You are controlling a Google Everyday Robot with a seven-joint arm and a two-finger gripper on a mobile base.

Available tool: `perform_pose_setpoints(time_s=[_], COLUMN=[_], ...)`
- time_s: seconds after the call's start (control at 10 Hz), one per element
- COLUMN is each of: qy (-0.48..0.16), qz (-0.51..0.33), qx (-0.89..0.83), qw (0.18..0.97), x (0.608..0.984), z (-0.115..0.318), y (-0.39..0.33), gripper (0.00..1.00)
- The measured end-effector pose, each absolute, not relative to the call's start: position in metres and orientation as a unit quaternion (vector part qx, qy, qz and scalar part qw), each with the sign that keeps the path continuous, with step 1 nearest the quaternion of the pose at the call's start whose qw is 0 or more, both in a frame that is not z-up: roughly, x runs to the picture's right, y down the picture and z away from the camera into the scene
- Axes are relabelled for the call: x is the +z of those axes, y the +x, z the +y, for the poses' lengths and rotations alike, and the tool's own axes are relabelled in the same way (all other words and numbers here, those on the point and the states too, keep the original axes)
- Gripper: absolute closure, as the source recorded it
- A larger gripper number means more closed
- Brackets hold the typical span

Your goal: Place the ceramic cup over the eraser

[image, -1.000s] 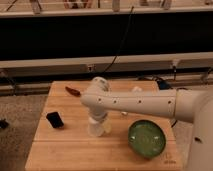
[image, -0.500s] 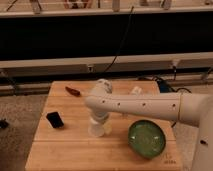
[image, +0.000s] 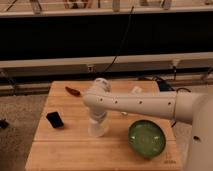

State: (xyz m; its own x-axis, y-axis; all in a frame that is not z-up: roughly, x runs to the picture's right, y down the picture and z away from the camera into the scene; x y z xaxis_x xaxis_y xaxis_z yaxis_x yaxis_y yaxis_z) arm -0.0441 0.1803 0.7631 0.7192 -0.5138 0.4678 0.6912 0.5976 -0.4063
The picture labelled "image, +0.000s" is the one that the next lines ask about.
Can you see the black eraser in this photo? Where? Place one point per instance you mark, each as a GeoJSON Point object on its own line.
{"type": "Point", "coordinates": [55, 120]}

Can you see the green bowl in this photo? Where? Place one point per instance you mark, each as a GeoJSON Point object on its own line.
{"type": "Point", "coordinates": [146, 138]}

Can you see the red brown chili pepper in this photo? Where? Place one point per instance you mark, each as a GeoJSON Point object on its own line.
{"type": "Point", "coordinates": [73, 92]}

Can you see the black object on floor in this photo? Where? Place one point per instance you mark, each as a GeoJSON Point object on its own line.
{"type": "Point", "coordinates": [3, 124]}

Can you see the white plastic bottle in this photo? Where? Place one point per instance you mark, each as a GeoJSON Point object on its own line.
{"type": "Point", "coordinates": [135, 90]}

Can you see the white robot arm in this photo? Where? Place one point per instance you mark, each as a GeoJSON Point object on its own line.
{"type": "Point", "coordinates": [188, 107]}

